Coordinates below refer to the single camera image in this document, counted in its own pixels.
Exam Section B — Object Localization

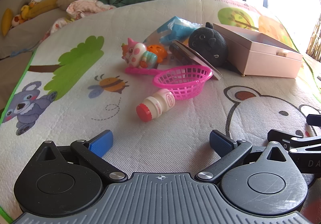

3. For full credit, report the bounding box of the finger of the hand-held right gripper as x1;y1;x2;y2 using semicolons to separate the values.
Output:
306;114;321;127
267;129;321;159

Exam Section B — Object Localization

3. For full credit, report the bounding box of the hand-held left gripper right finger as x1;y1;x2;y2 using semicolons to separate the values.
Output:
195;130;291;185

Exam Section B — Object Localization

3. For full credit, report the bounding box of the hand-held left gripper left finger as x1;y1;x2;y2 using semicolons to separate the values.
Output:
38;130;128;183

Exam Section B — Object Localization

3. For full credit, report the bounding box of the pink plastic basket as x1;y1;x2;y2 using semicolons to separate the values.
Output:
153;65;213;100

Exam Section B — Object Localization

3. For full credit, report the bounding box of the white bottle with red cap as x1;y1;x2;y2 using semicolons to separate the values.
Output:
136;89;175;122

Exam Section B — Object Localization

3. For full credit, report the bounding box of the pink cardboard box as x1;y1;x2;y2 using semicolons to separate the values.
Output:
213;23;303;79

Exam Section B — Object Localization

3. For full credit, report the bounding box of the pink white cat toy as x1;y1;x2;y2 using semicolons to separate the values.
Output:
122;38;158;70

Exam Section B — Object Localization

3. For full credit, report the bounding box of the black plush toy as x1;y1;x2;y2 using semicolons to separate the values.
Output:
188;22;229;67

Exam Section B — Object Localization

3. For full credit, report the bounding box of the orange plastic ball toy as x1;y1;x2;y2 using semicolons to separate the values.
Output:
147;45;168;62

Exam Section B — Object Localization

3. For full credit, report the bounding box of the blue snack packet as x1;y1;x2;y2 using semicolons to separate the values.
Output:
144;16;203;45

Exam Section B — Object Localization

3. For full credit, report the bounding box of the cartoon animal play mat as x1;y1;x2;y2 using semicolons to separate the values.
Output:
0;0;321;224

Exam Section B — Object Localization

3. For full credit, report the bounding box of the orange patterned clothing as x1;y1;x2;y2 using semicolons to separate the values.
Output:
301;199;321;224

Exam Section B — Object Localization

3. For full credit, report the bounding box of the grey sofa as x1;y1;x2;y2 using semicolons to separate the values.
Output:
0;0;181;64

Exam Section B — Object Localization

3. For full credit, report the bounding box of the pink floral cloth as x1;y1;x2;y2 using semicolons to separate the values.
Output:
40;0;117;41

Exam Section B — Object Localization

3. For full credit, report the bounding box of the long yellow pillow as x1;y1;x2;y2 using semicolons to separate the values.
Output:
25;0;61;19

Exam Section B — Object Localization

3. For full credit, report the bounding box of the giraffe plush toy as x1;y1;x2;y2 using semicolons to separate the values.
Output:
11;0;42;29

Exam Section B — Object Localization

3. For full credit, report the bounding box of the small yellow pillow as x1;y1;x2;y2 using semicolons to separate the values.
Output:
1;8;13;37

